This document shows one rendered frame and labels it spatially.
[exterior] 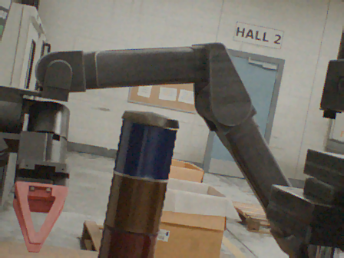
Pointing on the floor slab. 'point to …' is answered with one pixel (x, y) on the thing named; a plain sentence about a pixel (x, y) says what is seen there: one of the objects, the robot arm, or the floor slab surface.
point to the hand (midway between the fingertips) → (34, 241)
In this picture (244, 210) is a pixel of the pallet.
